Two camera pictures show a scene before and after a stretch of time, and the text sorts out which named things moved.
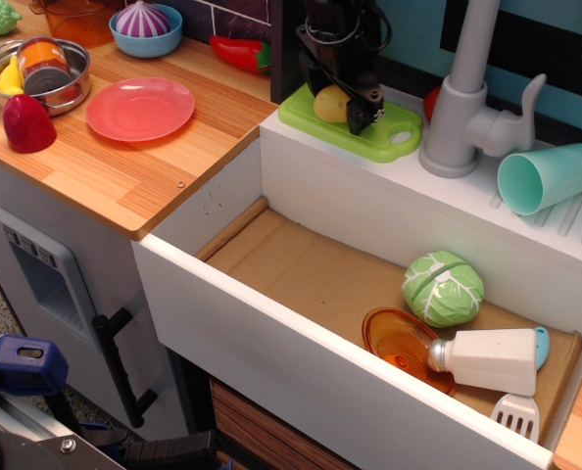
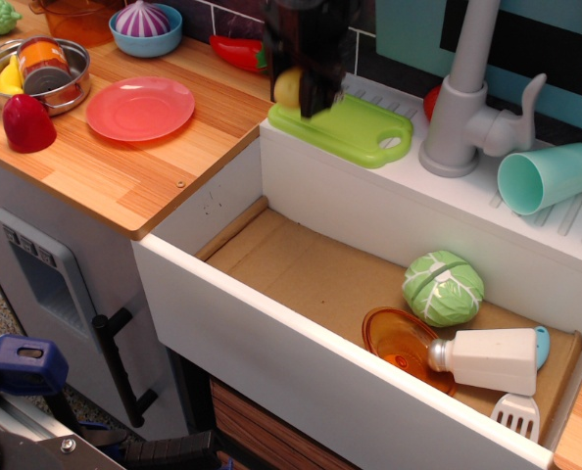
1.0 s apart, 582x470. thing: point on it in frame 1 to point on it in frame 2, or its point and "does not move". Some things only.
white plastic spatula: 518,412 does not move
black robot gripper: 340,44 to 311,36
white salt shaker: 491,360 does not move
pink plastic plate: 139,109 does not move
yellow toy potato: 330,104 to 286,88
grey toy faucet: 459,119 does not move
